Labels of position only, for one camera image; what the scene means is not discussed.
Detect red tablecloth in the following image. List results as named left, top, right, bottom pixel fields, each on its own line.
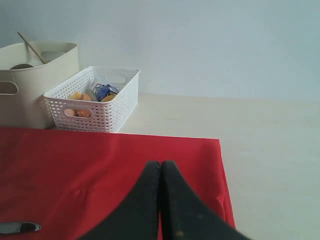
left=0, top=128, right=235, bottom=240

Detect cream plastic bin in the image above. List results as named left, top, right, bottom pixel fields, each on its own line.
left=0, top=41, right=80, bottom=129

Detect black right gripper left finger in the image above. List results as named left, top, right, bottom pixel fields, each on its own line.
left=80, top=161, right=161, bottom=240

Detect yellow cheese wedge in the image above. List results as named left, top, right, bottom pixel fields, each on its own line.
left=68, top=91, right=82, bottom=100

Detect white ceramic bowl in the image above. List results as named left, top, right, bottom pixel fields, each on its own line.
left=26, top=51, right=65, bottom=67

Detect brown wooden plate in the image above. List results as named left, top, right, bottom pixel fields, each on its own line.
left=10, top=63, right=34, bottom=70

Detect white perforated basket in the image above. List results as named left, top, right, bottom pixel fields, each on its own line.
left=43, top=66, right=140, bottom=133

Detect yellow lemon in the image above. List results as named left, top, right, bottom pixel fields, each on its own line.
left=100, top=92, right=117, bottom=103

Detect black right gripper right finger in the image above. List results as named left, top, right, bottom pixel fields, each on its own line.
left=160, top=161, right=248, bottom=240

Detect orange fried food piece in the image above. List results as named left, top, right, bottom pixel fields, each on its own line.
left=80, top=93, right=92, bottom=101

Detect steel table knife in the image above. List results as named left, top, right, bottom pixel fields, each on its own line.
left=0, top=222, right=42, bottom=235

